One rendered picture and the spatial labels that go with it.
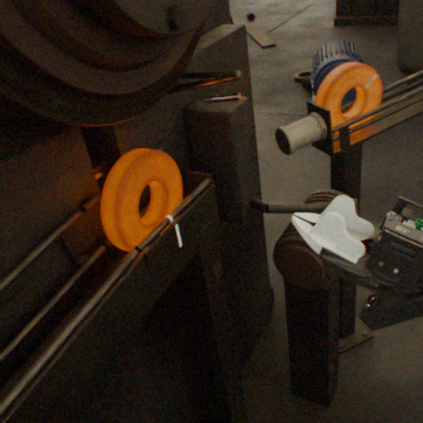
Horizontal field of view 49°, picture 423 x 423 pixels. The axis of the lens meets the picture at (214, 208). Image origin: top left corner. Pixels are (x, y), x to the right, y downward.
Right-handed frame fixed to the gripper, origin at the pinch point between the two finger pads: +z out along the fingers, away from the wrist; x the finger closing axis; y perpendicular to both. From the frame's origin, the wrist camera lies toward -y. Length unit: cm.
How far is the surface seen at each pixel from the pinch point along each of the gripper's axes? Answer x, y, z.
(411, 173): -148, -74, -15
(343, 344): -45, -72, -16
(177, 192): -5.2, -9.3, 20.6
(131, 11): 9.0, 22.2, 19.3
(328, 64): -198, -61, 45
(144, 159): 0.2, -1.0, 23.3
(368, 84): -53, -3, 5
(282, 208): -23.6, -18.6, 7.9
